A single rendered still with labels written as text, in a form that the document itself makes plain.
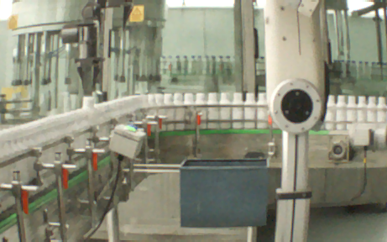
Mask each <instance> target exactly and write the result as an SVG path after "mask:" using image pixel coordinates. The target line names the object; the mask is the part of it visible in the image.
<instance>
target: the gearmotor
mask: <svg viewBox="0 0 387 242"><path fill-rule="evenodd" d="M353 150H364V171H365V173H364V187H363V190H364V188H365V184H366V177H367V175H366V150H387V124H356V123H354V124H351V127H350V130H333V131H330V133H328V151H327V163H333V166H334V167H338V164H339V162H341V163H348V162H349V161H352V160H353ZM363 190H362V192H361V193H360V194H359V195H358V196H356V197H354V198H350V200H354V199H356V198H358V197H360V196H361V195H362V194H363Z"/></svg>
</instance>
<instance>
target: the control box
mask: <svg viewBox="0 0 387 242"><path fill-rule="evenodd" d="M125 127H126V125H124V124H121V125H119V126H117V127H116V128H115V130H114V133H113V135H112V139H111V142H110V144H109V149H110V150H112V151H113V152H116V153H118V155H117V159H116V164H115V165H116V167H115V169H114V170H113V172H112V173H111V175H109V178H108V179H107V181H106V182H105V184H104V185H103V187H102V189H101V190H100V191H99V190H97V192H96V199H97V207H99V206H100V198H101V196H102V195H103V193H104V192H105V191H106V188H107V187H108V186H109V185H110V183H111V180H112V179H113V178H114V177H115V176H116V174H117V178H116V181H115V183H114V189H113V192H112V195H111V197H110V201H109V202H108V205H107V208H106V210H105V212H104V214H103V217H102V219H101V220H100V223H99V224H98V226H97V228H96V229H94V230H93V232H91V233H90V235H88V236H87V237H86V238H85V239H84V240H83V241H84V242H86V241H87V240H88V239H90V238H91V236H93V235H94V233H95V232H96V231H97V230H98V229H99V227H100V226H101V225H102V221H103V220H104V217H105V215H106V214H107V211H108V210H107V209H108V208H109V206H110V204H111V202H112V198H113V195H114V193H115V191H116V190H115V189H116V186H117V183H118V178H119V175H120V174H119V171H120V165H121V160H124V156H127V157H129V158H131V159H133V158H134V157H135V156H137V155H138V154H139V152H140V150H141V147H142V144H143V142H144V138H145V135H146V133H145V132H142V131H139V130H138V129H135V131H133V130H130V129H126V128H125Z"/></svg>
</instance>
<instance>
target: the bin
mask: <svg viewBox="0 0 387 242"><path fill-rule="evenodd" d="M133 166H179V171H167V170H135V171H136V172H179V173H180V217H179V218H149V219H175V220H180V225H144V224H135V223H136V221H137V219H138V218H145V217H131V224H125V225H124V236H126V234H127V233H128V232H129V230H130V228H132V227H133V226H149V227H161V228H233V227H247V228H253V227H260V226H266V214H267V195H268V170H269V158H265V159H185V160H184V161H183V162H182V163H181V165H133Z"/></svg>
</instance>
